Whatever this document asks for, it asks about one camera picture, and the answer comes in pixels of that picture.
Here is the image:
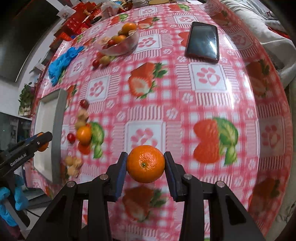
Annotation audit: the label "large orange mandarin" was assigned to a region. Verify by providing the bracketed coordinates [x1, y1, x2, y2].
[126, 145, 165, 184]

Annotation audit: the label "white grey-rimmed tray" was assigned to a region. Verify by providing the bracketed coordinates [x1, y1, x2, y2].
[33, 89, 67, 184]

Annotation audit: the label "small orange mandarin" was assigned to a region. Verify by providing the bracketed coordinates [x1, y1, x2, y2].
[38, 142, 49, 152]

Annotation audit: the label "longan by bowl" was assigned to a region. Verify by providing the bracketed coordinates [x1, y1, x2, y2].
[99, 55, 111, 66]

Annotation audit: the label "red cherry tomato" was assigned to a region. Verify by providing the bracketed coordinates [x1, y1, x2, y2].
[67, 133, 76, 144]
[79, 99, 89, 110]

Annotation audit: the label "cherry tomato by bowl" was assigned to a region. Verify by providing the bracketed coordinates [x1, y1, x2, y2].
[92, 59, 100, 69]

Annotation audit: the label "potted green plant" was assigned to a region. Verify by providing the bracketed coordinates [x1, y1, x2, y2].
[18, 82, 35, 116]

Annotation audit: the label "red gift boxes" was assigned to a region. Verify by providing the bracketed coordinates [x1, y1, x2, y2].
[49, 1, 102, 50]

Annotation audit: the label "tan walnut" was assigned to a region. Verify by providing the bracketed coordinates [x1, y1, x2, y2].
[77, 109, 89, 121]
[67, 157, 83, 178]

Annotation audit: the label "black smartphone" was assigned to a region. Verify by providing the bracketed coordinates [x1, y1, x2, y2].
[185, 22, 220, 63]

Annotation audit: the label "grey white bedding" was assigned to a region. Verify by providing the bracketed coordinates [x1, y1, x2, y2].
[221, 1, 295, 88]

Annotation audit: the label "clear glass fruit bowl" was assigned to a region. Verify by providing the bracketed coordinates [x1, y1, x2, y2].
[94, 22, 139, 56]

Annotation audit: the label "orange persimmon tomato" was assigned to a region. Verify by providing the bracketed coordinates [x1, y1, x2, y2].
[76, 125, 92, 145]

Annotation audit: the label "blue gloved left hand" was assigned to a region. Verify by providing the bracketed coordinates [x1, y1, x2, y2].
[1, 174, 30, 231]

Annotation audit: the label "pink strawberry tablecloth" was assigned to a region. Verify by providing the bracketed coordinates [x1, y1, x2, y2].
[36, 1, 293, 235]

